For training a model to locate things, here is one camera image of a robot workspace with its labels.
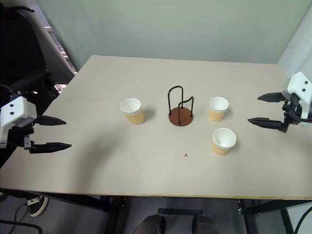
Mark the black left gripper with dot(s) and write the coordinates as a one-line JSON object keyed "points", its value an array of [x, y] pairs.
{"points": [[28, 135]]}

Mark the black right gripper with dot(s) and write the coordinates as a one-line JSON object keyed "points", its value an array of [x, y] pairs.
{"points": [[288, 114]]}

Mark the ribbed tan paper cup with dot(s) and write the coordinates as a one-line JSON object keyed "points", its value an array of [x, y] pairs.
{"points": [[217, 114], [221, 148], [134, 118]]}

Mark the black white sneaker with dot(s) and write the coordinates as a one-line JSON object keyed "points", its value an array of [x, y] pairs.
{"points": [[36, 207]]}

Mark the black office chair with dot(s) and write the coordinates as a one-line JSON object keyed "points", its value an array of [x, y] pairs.
{"points": [[19, 48]]}

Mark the dark rounded right robot foot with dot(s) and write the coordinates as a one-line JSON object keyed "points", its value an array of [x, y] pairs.
{"points": [[204, 225]]}

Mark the black flat floor plate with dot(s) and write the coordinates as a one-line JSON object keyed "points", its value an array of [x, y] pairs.
{"points": [[180, 211]]}

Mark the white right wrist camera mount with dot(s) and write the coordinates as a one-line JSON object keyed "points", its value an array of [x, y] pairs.
{"points": [[301, 85]]}

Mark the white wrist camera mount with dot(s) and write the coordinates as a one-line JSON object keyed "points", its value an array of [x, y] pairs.
{"points": [[301, 85], [14, 111]]}

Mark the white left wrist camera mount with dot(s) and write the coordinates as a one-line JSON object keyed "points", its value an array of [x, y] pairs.
{"points": [[14, 111]]}

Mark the black metal table frame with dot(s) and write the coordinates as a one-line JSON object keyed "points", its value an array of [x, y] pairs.
{"points": [[80, 201]]}

